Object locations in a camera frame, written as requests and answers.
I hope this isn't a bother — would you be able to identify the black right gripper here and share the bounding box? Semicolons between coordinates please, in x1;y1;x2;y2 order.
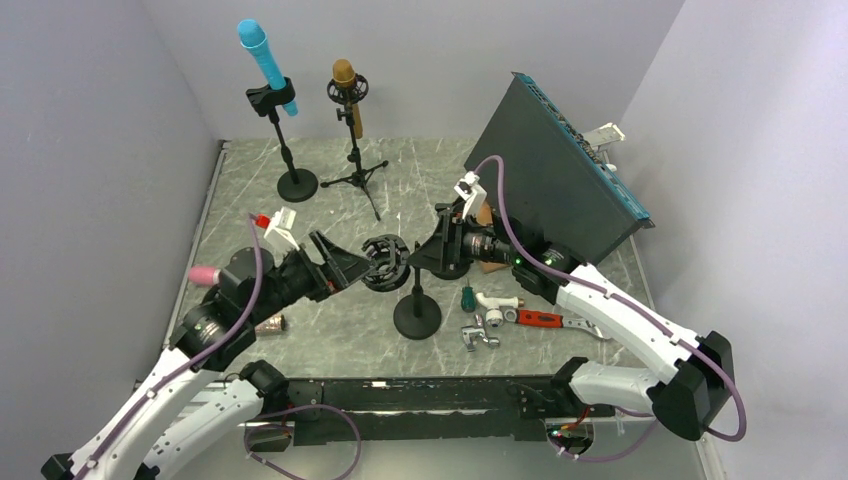
408;211;520;272

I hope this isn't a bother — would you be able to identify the white plastic faucet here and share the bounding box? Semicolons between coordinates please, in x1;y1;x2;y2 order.
475;292;525;328

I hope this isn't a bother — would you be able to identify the purple cable under rail right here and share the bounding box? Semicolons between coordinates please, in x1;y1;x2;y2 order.
546;410;654;465

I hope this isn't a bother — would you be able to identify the red handle adjustable wrench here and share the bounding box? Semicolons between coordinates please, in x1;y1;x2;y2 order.
503;308;610;341

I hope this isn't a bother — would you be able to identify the green handle screwdriver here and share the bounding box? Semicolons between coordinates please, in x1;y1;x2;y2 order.
460;278;477;313

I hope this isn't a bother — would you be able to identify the purple cable under rail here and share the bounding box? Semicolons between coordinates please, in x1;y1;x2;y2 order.
546;410;654;465
242;402;367;480

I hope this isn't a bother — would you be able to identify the black front rail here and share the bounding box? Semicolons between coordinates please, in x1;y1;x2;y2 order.
263;375;584;446

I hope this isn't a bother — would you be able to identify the dark rack unit, blue front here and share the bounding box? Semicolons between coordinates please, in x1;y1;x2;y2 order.
464;72;654;264

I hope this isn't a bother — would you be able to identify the pink microphone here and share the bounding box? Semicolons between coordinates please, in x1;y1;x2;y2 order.
187;266;220;287

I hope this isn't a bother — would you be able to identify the chrome pipe fitting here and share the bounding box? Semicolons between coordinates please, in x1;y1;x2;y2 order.
460;314;500;352

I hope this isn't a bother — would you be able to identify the blue microphone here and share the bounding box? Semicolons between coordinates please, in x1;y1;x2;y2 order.
237;19;299;117

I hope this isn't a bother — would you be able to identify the white camera mount, wrist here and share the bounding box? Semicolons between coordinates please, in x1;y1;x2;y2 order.
453;171;487;222
253;206;300;255

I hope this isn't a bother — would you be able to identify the black stand holding blue microphone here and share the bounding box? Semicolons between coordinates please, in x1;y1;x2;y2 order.
245;76;319;203

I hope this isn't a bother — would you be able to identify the purple cable under rail left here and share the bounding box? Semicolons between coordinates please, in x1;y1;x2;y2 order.
242;402;367;480

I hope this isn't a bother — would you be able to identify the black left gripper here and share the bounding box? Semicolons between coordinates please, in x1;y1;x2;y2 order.
247;229;377;326

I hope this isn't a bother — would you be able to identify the black tripod microphone stand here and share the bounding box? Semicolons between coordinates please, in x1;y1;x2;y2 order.
320;73;388;222

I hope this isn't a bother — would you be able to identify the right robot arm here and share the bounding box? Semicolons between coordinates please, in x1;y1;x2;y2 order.
409;204;748;442

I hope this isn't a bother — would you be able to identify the white bracket behind rack unit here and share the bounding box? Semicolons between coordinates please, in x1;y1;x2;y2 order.
582;122;626;151

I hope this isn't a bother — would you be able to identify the glitter sequin microphone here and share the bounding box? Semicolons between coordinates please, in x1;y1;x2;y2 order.
254;314;286;337

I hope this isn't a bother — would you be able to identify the gold microphone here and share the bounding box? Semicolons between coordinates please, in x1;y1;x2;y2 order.
332;59;363;140

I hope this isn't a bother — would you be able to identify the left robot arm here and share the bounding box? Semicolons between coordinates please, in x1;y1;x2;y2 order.
41;231;373;479

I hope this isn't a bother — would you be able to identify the black clip stand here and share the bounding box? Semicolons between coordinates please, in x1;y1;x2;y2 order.
393;267;442;341

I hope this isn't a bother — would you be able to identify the white camera mount, right wrist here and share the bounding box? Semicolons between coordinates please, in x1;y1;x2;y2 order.
453;171;487;222

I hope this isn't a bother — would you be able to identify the black shock-mount stand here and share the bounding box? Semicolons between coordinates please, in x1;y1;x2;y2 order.
360;233;468;293

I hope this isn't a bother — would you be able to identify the white camera mount, left wrist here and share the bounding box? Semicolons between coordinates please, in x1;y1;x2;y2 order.
253;206;300;255

